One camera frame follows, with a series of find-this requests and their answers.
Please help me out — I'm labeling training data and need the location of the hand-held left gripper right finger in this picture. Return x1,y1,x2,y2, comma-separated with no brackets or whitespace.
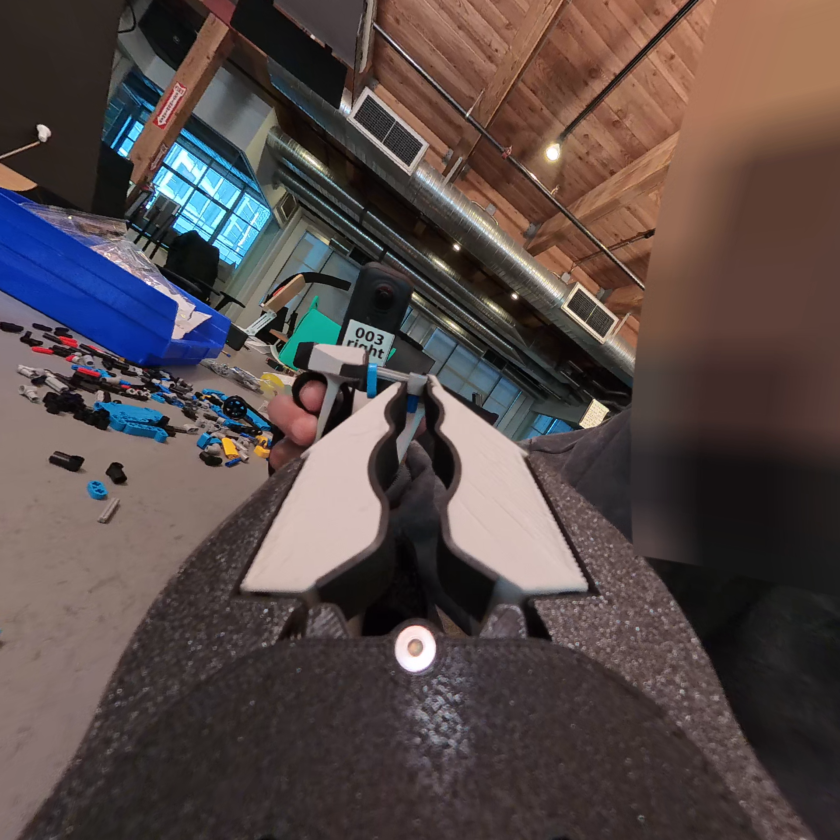
423,374,589,621

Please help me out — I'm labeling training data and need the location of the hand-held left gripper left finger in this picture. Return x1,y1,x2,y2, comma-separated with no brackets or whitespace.
238,381,404,621

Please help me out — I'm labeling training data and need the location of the person's right hand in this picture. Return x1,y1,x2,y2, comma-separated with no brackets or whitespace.
267,382,328,475

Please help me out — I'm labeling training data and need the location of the teal plastic object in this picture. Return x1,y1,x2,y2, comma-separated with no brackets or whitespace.
279,295,349,368

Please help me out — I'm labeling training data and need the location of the white vent grille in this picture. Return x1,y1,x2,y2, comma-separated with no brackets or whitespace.
346,87,431,177
561,281,621,343

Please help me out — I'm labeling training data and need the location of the black office chair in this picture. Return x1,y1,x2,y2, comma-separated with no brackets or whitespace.
161,230,247,309

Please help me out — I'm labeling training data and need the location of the black ceiling pipe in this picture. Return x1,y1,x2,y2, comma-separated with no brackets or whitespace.
371,20,647,293

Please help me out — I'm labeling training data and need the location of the large window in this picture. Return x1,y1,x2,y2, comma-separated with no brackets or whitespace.
105,85,273,266

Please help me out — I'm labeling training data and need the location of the blue panel piece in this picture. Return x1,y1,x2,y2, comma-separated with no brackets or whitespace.
94,400,170,444

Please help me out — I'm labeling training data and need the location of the pile of building pieces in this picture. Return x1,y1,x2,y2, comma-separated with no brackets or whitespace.
0,318,273,470

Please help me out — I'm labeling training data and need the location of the red white sign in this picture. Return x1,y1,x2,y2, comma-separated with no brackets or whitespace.
152,82,188,129

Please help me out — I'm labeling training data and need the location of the clear plastic packaging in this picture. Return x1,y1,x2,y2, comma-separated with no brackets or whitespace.
26,200,193,311

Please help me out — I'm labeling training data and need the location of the blue storage bin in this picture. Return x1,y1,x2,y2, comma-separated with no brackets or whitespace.
0,187,232,367

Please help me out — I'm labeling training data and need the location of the black partition panel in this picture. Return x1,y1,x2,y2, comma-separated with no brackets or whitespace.
0,0,135,217

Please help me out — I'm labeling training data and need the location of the silver ventilation duct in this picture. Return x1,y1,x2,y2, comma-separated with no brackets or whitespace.
266,128,637,376

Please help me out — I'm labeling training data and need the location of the wooden post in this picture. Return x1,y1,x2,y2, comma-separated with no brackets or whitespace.
128,13,237,188

